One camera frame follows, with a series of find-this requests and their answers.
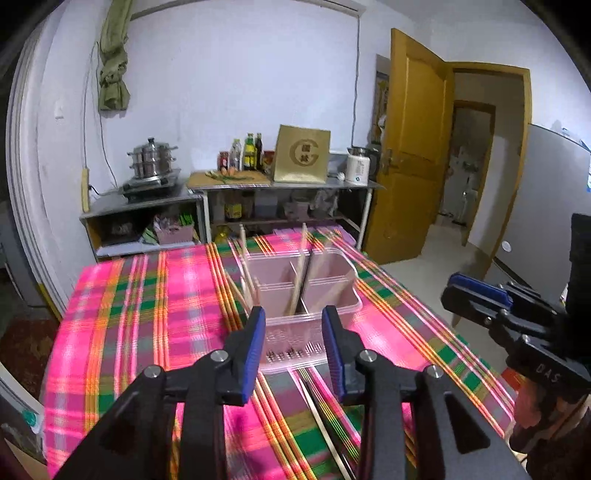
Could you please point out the grey refrigerator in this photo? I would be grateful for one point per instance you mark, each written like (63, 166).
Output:
(549, 194)

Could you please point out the person's right hand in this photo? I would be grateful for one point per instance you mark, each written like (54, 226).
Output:
(531, 420)

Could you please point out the yellow label bottle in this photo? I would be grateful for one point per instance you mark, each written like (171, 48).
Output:
(233, 207)

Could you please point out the gold paper bag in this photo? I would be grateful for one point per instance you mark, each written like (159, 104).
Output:
(302, 157)

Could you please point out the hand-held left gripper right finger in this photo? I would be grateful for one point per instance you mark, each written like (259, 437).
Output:
(333, 355)

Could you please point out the stainless steel steamer pot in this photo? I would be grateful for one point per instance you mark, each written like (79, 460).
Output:
(152, 159)

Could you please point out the green hanging cloth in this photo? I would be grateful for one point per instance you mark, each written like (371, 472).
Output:
(113, 60)

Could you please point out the yellowed power strip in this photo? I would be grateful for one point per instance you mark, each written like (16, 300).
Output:
(85, 191)

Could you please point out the clear plastic bottle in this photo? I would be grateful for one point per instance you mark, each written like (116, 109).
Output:
(235, 157)

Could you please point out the red sauce jar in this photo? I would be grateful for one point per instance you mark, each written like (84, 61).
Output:
(224, 161)

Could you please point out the white electric kettle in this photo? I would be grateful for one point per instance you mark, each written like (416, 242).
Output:
(360, 168)

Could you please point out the pink plastic utensil holder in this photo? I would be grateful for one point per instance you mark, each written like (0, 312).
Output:
(323, 277)

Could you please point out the wooden cutting board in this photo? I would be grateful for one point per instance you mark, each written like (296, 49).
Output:
(198, 180)

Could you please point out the tall metal shelf table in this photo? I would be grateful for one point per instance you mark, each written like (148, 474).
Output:
(351, 186)

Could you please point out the green onion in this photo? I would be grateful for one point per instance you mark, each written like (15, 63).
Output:
(217, 175)

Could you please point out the yellow oil bottle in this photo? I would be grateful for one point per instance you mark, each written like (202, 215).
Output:
(249, 154)

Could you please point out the dark sauce bottle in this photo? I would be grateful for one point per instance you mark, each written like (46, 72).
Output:
(259, 152)

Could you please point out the black induction cooker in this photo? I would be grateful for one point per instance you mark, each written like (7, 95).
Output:
(150, 187)

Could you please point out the yellow wooden door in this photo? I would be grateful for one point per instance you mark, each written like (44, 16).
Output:
(411, 161)

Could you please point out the pink plastic basket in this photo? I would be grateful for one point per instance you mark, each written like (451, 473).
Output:
(175, 234)

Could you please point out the wall light switch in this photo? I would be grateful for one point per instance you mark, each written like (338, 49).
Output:
(58, 111)

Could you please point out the small red seasoning bottle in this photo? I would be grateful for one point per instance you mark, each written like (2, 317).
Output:
(268, 160)

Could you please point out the pink plaid tablecloth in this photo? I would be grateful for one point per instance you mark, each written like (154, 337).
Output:
(138, 314)

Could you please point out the wooden chopstick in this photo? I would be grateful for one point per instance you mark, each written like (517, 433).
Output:
(298, 267)
(238, 293)
(246, 267)

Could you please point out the low metal shelf table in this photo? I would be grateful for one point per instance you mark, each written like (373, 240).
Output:
(111, 210)

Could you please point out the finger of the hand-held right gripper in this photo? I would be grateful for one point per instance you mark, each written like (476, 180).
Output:
(466, 309)
(480, 288)

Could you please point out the metal chopstick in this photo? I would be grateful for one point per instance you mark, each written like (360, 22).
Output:
(307, 277)

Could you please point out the yellow door frame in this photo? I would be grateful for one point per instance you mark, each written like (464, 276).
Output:
(517, 161)

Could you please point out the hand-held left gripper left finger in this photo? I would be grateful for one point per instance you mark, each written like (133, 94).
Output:
(254, 350)

